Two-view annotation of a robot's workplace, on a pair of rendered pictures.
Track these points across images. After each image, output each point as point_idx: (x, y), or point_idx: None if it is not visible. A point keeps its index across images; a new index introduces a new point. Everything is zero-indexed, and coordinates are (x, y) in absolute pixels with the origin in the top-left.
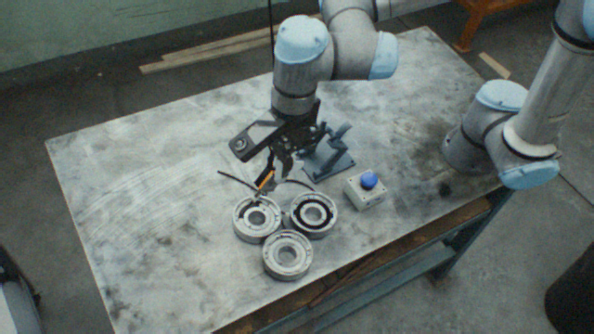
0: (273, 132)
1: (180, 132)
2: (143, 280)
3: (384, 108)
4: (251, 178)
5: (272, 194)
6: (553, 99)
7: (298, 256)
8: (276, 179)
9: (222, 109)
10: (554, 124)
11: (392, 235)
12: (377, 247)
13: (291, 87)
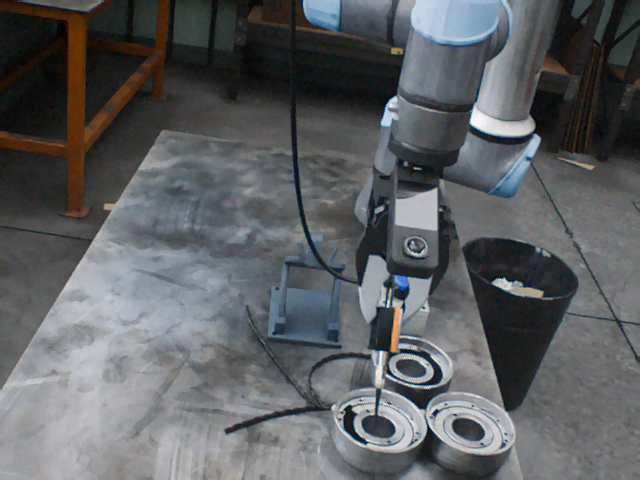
0: (438, 198)
1: (81, 432)
2: None
3: (263, 226)
4: (274, 403)
5: (326, 397)
6: (539, 46)
7: (478, 420)
8: (409, 313)
9: (88, 356)
10: (537, 81)
11: (476, 332)
12: (488, 354)
13: (473, 88)
